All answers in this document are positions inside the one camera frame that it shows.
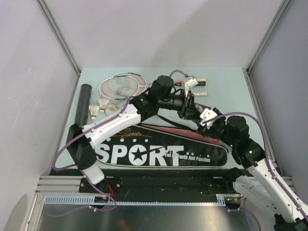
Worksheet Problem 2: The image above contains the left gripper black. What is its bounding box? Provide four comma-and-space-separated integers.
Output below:
157, 90, 202, 121

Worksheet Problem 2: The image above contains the white black-handled badminton racket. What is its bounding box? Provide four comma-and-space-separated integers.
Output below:
108, 72, 207, 97

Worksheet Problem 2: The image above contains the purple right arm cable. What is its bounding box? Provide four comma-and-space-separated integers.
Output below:
202, 111, 308, 231

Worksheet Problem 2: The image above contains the black SPORT racket bag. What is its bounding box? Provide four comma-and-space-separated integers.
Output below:
95, 124, 228, 168

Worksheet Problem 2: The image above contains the aluminium frame rail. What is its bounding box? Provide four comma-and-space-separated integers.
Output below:
246, 0, 294, 74
35, 0, 81, 77

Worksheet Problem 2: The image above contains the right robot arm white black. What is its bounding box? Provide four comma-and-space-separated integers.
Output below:
197, 106, 308, 231

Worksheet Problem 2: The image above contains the aluminium frame rail right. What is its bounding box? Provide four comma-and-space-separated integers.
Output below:
246, 0, 294, 74

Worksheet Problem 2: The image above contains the black shuttlecock tube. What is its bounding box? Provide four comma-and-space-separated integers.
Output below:
75, 84, 92, 127

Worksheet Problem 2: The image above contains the white feather shuttlecock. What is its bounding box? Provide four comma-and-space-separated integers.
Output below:
89, 105, 100, 120
98, 98, 109, 113
105, 103, 117, 116

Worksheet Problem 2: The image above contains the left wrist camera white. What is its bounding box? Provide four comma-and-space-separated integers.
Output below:
181, 76, 198, 91

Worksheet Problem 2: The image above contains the white slotted cable duct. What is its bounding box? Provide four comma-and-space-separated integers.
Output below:
45, 194, 242, 206

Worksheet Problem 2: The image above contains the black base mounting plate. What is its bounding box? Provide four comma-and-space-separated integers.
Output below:
79, 176, 235, 194

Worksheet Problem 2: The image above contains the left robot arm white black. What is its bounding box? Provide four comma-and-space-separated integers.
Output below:
65, 75, 200, 193

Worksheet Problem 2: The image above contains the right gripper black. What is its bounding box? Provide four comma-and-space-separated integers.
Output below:
197, 107, 236, 148

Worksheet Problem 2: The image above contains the aluminium frame rail left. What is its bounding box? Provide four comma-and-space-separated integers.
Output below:
35, 0, 81, 77

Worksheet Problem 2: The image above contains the red white badminton racket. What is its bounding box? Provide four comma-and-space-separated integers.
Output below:
97, 77, 207, 98

